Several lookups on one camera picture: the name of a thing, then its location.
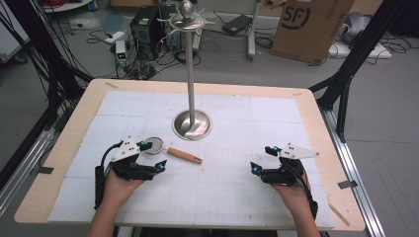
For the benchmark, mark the steel hook stand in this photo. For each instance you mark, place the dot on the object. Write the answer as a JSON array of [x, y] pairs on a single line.
[[189, 65]]

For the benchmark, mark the black tape piece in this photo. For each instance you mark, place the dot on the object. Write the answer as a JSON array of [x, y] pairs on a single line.
[[348, 184], [45, 170]]

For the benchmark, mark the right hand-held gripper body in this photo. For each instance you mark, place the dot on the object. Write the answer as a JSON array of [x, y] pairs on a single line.
[[290, 151]]

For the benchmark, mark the person's left hand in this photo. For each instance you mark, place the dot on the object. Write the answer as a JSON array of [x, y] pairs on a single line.
[[118, 191]]

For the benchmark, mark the white stand pole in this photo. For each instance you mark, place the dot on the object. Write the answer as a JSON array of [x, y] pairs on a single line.
[[253, 33]]

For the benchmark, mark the thin wooden stick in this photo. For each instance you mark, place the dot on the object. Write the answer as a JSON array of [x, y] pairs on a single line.
[[339, 214]]

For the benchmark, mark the black metal frame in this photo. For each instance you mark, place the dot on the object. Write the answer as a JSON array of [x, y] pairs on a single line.
[[359, 52], [52, 65]]

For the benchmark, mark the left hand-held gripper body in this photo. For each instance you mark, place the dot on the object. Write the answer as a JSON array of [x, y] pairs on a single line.
[[127, 149]]

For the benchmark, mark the flat black device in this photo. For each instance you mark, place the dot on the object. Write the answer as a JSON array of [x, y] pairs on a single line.
[[236, 24]]

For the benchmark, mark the grey rounded appliance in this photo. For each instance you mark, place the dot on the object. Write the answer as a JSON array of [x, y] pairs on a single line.
[[355, 24]]

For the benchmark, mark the white gridded mat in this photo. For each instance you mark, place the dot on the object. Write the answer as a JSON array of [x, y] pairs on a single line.
[[214, 197]]

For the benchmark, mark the white flat board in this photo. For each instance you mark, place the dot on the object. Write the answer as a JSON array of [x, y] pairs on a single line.
[[382, 51]]

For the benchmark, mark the brown cardboard box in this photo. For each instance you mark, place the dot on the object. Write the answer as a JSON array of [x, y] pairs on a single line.
[[313, 33]]

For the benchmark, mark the white power strip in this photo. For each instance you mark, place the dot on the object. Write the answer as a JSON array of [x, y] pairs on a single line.
[[114, 37]]

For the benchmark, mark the black computer tower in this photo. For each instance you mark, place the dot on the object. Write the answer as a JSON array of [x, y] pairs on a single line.
[[146, 33], [171, 29]]

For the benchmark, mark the small white device green light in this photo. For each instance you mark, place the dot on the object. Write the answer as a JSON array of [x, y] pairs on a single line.
[[121, 52]]

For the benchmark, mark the person's right hand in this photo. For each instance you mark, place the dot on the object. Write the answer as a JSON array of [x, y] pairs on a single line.
[[293, 196]]

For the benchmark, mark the aluminium rail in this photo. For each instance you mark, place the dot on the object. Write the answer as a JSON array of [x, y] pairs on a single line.
[[23, 168], [355, 177]]

